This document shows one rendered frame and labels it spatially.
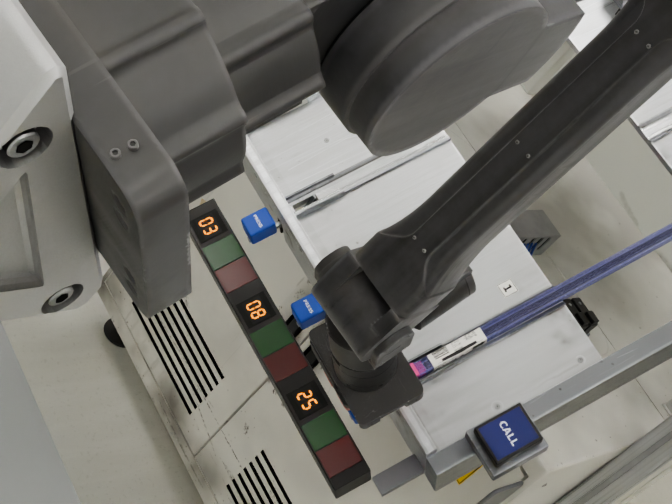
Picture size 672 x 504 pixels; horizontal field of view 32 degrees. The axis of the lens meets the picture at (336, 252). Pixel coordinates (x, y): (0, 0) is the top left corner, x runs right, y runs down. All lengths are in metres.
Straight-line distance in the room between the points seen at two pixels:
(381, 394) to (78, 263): 0.68
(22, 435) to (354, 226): 0.40
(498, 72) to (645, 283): 1.53
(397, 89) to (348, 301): 0.52
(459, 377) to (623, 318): 0.68
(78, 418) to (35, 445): 0.86
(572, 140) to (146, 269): 0.48
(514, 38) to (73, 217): 0.16
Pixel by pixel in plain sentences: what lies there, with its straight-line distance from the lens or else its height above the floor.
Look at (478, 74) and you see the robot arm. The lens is 0.42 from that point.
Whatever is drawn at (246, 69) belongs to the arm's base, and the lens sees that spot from 0.35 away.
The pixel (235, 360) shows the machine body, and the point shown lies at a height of 0.26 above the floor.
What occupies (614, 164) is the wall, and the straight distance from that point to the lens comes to 3.24.
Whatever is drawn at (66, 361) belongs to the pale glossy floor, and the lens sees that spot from 1.97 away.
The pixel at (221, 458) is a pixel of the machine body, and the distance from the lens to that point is 1.81.
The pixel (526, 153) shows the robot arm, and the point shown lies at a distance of 0.80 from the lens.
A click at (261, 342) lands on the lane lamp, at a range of 1.20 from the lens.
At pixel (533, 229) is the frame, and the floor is 0.66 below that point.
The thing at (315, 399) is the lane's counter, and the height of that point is 0.66.
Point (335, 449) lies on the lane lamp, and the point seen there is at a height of 0.66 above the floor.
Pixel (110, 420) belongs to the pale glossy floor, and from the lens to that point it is 1.94.
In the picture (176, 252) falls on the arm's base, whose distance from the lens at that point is 0.34.
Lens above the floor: 1.39
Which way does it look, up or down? 33 degrees down
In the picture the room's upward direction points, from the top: 42 degrees clockwise
